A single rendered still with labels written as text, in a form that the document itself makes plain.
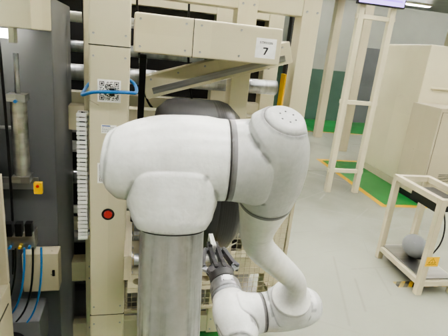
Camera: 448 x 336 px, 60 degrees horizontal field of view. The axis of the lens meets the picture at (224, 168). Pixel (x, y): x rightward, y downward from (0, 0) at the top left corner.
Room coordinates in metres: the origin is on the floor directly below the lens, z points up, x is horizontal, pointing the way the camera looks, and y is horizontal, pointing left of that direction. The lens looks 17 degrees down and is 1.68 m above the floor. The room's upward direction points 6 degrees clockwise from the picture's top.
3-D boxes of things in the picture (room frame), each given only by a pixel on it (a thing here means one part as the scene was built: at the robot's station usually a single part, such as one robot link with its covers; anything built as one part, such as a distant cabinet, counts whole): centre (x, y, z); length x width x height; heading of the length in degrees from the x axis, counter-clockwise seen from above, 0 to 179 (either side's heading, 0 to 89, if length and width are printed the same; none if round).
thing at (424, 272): (2.96, -1.70, 0.40); 0.60 x 0.35 x 0.80; 11
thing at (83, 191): (1.31, 0.50, 1.19); 0.05 x 0.04 x 0.48; 14
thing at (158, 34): (1.76, 0.13, 1.71); 0.61 x 0.25 x 0.15; 104
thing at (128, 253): (1.40, 0.35, 0.90); 0.40 x 0.03 x 0.10; 14
